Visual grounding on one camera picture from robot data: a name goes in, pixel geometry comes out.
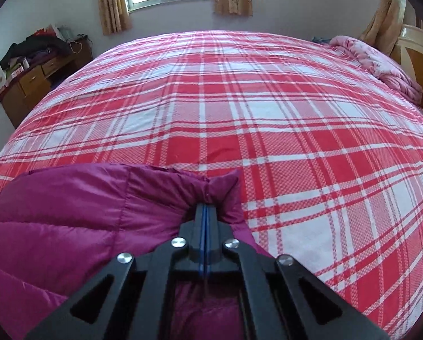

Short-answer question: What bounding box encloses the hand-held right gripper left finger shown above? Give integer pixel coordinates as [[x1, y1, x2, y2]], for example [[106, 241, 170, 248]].
[[24, 203, 207, 340]]

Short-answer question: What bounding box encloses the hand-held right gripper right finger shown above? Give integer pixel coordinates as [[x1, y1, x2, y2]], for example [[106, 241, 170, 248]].
[[205, 203, 391, 340]]

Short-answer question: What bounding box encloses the magenta down jacket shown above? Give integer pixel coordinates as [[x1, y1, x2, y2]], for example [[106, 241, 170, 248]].
[[0, 163, 272, 340]]

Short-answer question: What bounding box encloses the pile of dark clothes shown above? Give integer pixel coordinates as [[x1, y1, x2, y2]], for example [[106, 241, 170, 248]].
[[3, 32, 71, 68]]

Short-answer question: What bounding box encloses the bed with red plaid sheet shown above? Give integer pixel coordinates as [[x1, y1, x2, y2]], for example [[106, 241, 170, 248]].
[[0, 30, 423, 340]]

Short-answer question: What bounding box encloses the brown wooden desk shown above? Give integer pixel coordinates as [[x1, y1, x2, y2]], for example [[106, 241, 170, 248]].
[[0, 35, 93, 130]]

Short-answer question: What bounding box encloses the pink blanket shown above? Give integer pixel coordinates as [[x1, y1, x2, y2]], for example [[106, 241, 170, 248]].
[[329, 35, 423, 104]]

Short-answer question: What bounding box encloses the pink flat box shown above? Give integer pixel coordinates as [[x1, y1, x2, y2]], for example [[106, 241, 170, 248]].
[[6, 65, 30, 82]]

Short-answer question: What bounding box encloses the red paper bag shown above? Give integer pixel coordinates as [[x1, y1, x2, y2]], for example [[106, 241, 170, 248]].
[[35, 25, 58, 38]]

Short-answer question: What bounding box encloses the wooden bed headboard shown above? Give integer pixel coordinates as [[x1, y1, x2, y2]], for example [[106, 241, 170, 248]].
[[390, 23, 423, 114]]

